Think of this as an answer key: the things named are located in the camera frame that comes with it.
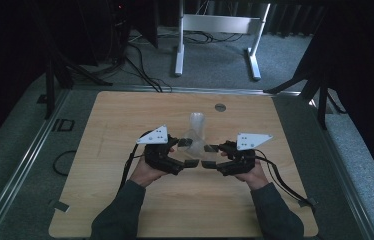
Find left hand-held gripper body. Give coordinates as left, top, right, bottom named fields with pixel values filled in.
left=136, top=124, right=185, bottom=177

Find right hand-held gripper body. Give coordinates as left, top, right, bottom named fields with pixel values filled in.
left=216, top=132, right=274, bottom=177

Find person's right hand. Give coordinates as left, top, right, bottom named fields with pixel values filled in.
left=220, top=150, right=271, bottom=192

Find person's left hand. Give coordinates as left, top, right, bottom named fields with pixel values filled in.
left=129, top=147, right=176, bottom=189

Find black tripod stand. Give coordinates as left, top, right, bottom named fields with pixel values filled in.
left=262, top=56, right=348, bottom=132
left=42, top=46, right=113, bottom=121

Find dark hanging panel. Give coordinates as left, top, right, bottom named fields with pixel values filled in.
left=126, top=0, right=160, bottom=50

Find left hand-held gripper black cable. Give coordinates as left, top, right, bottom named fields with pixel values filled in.
left=117, top=129, right=154, bottom=197

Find hand-held gripper black cable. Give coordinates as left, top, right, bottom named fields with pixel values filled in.
left=117, top=129, right=154, bottom=197
left=254, top=148, right=317, bottom=210

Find right hand-held gripper black cable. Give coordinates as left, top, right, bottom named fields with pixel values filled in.
left=254, top=148, right=317, bottom=210

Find black floor cable bundle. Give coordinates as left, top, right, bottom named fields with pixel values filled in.
left=121, top=42, right=173, bottom=94

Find black looped floor cable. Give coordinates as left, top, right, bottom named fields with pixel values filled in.
left=52, top=149, right=78, bottom=177

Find black cables under desk frame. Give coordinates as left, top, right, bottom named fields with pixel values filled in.
left=184, top=29, right=247, bottom=45

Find white metal desk frame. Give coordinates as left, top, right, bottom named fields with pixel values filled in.
left=173, top=0, right=272, bottom=82

